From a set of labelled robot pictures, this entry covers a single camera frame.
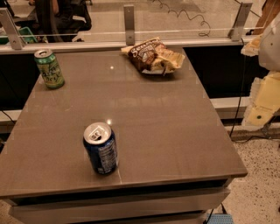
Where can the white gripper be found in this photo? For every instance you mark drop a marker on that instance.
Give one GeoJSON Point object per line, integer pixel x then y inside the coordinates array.
{"type": "Point", "coordinates": [270, 51]}

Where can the brown sea salt chip bag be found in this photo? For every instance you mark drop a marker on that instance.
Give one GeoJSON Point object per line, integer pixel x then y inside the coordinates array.
{"type": "Point", "coordinates": [153, 57]}

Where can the blue pepsi can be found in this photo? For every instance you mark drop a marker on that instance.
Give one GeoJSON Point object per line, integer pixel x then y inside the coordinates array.
{"type": "Point", "coordinates": [100, 142]}

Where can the green soda can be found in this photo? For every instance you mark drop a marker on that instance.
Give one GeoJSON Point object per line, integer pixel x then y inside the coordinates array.
{"type": "Point", "coordinates": [49, 68]}

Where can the brown wooden furniture corner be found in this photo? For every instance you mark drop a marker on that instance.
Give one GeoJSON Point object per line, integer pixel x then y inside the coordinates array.
{"type": "Point", "coordinates": [270, 10]}

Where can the blue box under table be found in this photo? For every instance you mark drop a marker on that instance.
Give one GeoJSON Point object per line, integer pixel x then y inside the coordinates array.
{"type": "Point", "coordinates": [219, 219]}

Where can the black office chair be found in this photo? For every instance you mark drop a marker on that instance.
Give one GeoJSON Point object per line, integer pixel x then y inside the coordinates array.
{"type": "Point", "coordinates": [61, 20]}

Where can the green plastic bin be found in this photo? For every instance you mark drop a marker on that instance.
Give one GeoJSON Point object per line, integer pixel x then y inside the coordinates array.
{"type": "Point", "coordinates": [27, 35]}

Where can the glass partition panel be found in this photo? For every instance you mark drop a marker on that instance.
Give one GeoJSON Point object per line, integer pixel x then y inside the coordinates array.
{"type": "Point", "coordinates": [175, 22]}

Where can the right metal glass bracket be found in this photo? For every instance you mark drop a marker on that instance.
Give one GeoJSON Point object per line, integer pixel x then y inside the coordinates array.
{"type": "Point", "coordinates": [235, 33]}

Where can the metal glass bracket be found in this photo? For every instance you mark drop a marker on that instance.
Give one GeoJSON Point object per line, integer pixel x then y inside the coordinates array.
{"type": "Point", "coordinates": [129, 24]}
{"type": "Point", "coordinates": [235, 33]}
{"type": "Point", "coordinates": [11, 30]}

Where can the middle metal glass bracket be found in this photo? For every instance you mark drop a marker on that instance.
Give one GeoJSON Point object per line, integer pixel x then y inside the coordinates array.
{"type": "Point", "coordinates": [129, 24]}

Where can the left metal glass bracket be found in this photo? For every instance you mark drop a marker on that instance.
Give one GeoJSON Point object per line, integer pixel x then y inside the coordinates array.
{"type": "Point", "coordinates": [11, 30]}

